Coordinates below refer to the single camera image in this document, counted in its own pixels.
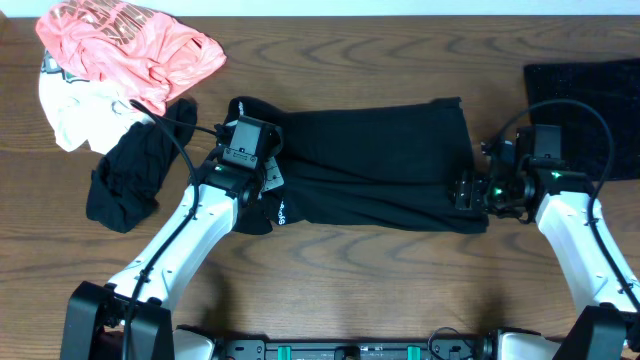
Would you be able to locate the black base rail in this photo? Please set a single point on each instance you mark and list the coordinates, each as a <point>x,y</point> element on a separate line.
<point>350,351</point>

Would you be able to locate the black t-shirt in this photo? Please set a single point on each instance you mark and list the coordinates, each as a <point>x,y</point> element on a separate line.
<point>392,167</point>

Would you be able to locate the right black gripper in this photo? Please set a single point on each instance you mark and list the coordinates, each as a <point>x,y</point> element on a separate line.
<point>471,187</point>

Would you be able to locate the white printed shirt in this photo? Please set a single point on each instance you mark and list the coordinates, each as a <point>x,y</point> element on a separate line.
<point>82,111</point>

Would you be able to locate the coral pink printed shirt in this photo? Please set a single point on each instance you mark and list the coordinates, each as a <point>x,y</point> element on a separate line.
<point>151,55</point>

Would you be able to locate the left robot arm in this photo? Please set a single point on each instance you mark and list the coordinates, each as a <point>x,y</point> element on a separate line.
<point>130,317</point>

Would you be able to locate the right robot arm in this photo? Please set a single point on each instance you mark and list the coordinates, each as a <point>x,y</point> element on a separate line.
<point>604,289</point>

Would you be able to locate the black fabric storage container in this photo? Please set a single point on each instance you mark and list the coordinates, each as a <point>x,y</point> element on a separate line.
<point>612,89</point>

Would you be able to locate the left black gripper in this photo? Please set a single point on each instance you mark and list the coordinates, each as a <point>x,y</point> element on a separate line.
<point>274,175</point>

